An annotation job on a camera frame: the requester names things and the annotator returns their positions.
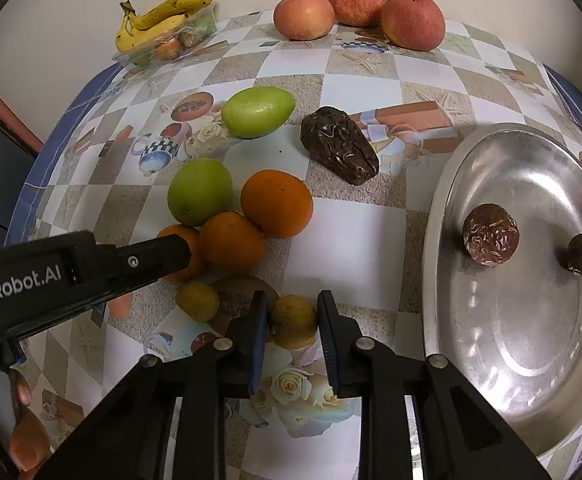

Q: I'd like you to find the green jujube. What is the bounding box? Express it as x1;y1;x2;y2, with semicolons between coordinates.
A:
167;157;234;227

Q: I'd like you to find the steel bowl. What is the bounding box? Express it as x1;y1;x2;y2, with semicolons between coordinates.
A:
421;122;582;471

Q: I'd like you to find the blue tablecloth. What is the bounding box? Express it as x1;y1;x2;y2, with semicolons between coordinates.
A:
5;65;582;241

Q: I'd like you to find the elongated green mango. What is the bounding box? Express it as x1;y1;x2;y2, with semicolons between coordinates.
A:
221;86;296;139

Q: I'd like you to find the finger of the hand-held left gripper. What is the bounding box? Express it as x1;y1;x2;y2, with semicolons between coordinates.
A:
94;234;195;306

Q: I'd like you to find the person's left hand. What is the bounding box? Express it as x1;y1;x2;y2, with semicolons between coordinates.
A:
8;367;54;473

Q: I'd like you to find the orange mandarin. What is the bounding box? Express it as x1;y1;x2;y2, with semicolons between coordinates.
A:
240;170;314;239
156;224;207;283
198;211;266;271

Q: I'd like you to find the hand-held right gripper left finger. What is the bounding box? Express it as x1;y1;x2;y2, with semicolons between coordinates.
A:
31;290;272;480

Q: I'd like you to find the brown wooden furniture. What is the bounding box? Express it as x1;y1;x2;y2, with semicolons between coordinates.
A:
0;99;45;157

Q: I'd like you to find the small yellow-brown longan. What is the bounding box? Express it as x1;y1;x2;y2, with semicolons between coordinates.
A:
269;294;319;350
175;280;221;323

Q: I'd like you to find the red apple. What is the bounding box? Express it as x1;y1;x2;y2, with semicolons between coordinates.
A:
273;0;335;41
328;0;388;28
381;0;446;52

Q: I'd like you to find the large dark dried date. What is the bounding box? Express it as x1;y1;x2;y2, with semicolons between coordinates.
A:
300;106;380;187

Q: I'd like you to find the clear plastic container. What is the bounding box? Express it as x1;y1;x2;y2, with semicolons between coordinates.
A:
112;2;217;68

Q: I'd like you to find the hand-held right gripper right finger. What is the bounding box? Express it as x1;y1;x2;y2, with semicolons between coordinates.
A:
316;290;554;480

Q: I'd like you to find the yellow banana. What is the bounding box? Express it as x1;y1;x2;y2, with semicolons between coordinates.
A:
116;12;188;54
120;0;219;31

